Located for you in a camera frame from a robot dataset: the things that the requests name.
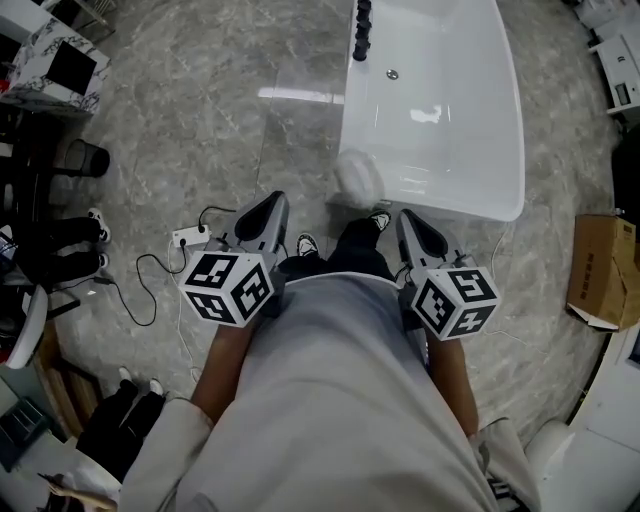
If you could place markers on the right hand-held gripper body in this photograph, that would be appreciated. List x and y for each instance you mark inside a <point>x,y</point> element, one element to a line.
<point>452,302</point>

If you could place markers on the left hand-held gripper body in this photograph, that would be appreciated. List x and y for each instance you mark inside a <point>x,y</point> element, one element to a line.
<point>227,287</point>

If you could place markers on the white bathtub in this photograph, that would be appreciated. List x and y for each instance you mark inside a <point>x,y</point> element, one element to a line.
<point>440,150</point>

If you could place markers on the person's right forearm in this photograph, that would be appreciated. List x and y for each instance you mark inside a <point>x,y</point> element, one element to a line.
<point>452,380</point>

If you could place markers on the person's left forearm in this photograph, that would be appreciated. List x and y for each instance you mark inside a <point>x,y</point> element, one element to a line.
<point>225,360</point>

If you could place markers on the metal bathtub drain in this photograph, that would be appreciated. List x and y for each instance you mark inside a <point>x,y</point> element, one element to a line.
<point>392,74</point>

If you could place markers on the black bathtub faucet set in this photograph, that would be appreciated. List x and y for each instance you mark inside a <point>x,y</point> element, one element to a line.
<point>361,35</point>

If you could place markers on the white power strip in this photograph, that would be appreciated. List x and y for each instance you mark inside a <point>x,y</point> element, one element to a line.
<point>190,236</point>

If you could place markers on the person's left shoe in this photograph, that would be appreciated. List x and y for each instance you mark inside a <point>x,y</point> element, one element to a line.
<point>307,245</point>

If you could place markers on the person's shoe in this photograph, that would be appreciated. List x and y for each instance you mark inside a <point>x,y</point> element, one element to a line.
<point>380,220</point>
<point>307,245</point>

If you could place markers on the person's black trousers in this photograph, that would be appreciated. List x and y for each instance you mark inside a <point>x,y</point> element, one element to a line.
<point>357,250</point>

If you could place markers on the person's right shoe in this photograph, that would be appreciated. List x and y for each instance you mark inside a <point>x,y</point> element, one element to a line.
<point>380,220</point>

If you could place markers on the person's grey shirt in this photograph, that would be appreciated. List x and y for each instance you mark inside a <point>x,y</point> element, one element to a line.
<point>340,400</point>

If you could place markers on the brown cardboard box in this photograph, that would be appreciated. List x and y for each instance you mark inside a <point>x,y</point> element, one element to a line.
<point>602,272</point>

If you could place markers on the black mesh wastebasket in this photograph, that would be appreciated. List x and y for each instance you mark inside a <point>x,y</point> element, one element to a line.
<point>87,160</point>

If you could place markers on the white counter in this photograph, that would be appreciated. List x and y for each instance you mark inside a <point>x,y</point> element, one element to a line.
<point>610,425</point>

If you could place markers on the white chair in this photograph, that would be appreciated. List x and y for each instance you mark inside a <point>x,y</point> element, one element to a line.
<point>27,330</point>

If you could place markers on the white appliance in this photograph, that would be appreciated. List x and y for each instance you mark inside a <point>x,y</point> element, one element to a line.
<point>620,65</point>

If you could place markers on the marble pattern cabinet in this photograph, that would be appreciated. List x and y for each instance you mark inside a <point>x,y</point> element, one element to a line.
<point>35,65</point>

